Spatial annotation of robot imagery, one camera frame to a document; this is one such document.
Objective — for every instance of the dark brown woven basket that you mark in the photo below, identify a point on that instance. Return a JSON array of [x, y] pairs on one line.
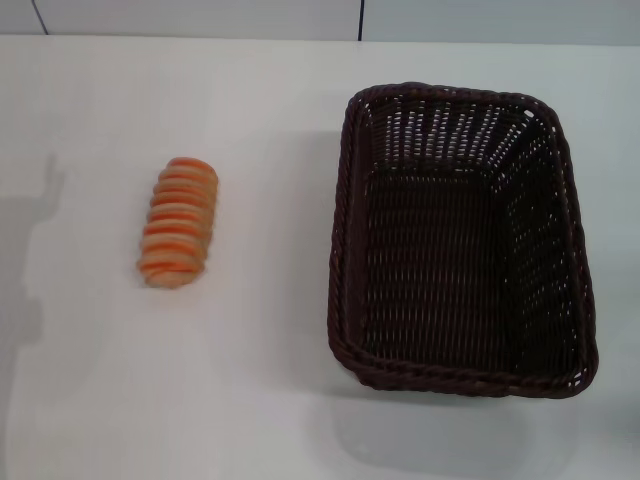
[[430, 280]]

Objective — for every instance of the orange striped bread loaf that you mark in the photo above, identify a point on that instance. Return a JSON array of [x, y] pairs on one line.
[[177, 225]]

